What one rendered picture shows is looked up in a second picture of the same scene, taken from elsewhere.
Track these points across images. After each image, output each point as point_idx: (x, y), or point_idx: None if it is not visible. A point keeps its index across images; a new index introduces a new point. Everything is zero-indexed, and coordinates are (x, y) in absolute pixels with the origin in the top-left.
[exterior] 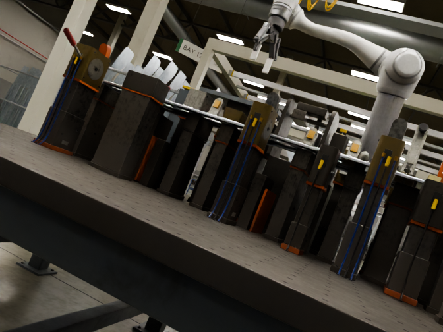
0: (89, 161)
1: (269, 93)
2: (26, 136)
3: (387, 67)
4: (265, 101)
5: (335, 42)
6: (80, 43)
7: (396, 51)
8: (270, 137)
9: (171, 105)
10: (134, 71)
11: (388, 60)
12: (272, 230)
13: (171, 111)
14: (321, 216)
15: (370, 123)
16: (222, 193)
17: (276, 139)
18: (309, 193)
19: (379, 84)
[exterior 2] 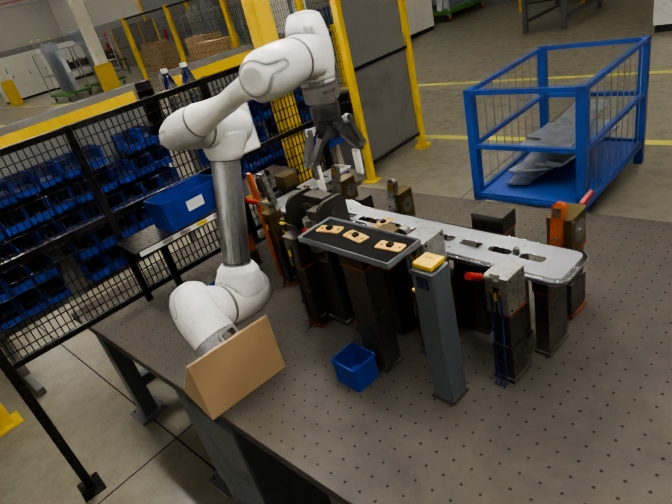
0: (535, 333)
1: (396, 181)
2: (630, 345)
3: (250, 132)
4: (397, 187)
5: (234, 111)
6: (580, 204)
7: (244, 113)
8: (375, 219)
9: (462, 240)
10: (508, 207)
11: (249, 124)
12: None
13: (458, 260)
14: None
15: (243, 194)
16: None
17: (371, 218)
18: (375, 220)
19: (242, 151)
